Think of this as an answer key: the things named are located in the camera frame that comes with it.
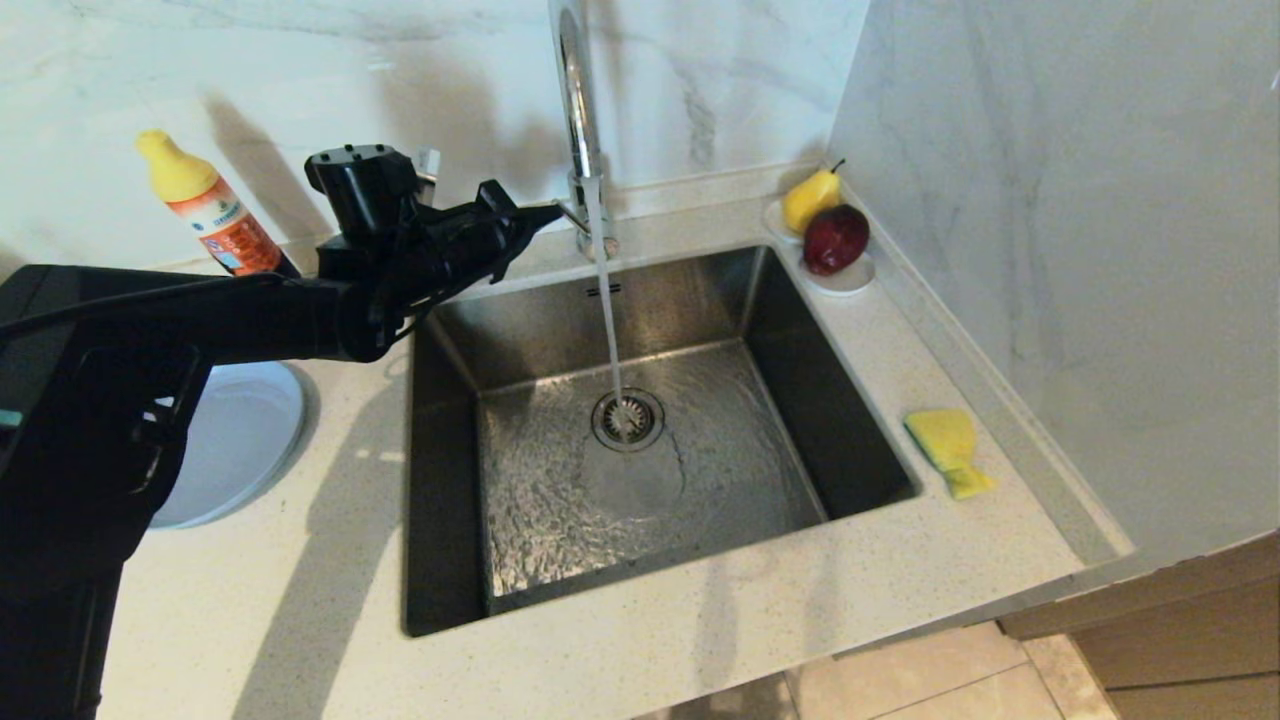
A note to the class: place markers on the orange dish soap bottle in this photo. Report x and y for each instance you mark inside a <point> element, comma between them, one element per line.
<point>195,190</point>

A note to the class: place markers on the yellow pear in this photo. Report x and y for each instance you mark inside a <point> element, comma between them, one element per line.
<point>808,200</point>

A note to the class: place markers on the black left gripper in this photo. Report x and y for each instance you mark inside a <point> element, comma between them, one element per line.
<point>440,255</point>

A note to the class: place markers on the yellow and green sponge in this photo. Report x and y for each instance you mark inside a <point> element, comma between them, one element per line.
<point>948,445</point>

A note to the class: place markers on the blue-grey plate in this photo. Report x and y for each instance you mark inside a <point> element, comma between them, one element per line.
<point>240,440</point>

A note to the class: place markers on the stainless steel sink basin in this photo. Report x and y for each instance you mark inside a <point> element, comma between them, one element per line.
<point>760,400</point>

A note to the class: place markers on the beige wooden cabinet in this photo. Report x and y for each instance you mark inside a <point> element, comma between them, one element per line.
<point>1180,630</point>

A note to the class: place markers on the small white dish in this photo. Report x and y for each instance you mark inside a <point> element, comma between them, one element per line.
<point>775,222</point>
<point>850,281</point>

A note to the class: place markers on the dark red apple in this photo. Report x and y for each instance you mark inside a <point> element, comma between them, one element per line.
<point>835,240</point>

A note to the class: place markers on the chrome kitchen faucet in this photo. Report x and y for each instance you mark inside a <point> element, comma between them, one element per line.
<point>575,100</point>

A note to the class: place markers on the white framed wrist camera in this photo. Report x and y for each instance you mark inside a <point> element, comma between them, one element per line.
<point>428,165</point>

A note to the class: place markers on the metal sink drain strainer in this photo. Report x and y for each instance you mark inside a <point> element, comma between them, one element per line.
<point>640,420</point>

